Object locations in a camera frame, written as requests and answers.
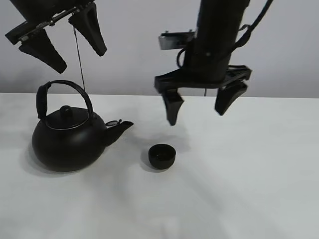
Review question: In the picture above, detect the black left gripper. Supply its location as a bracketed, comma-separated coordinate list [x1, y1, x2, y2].
[5, 0, 107, 74]

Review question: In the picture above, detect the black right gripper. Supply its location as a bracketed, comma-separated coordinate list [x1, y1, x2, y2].
[155, 41, 252, 126]

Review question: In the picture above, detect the small black teacup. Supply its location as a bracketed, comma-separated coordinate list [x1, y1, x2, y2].
[148, 144, 176, 170]

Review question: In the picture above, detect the black round teapot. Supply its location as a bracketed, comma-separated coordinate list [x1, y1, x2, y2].
[32, 80, 133, 172]

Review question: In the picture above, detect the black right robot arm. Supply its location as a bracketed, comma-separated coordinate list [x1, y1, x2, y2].
[155, 0, 251, 125]

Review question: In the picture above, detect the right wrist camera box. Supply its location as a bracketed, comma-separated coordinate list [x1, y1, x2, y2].
[159, 30, 195, 50]

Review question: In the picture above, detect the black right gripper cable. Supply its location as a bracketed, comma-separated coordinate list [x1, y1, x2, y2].
[176, 0, 275, 69]

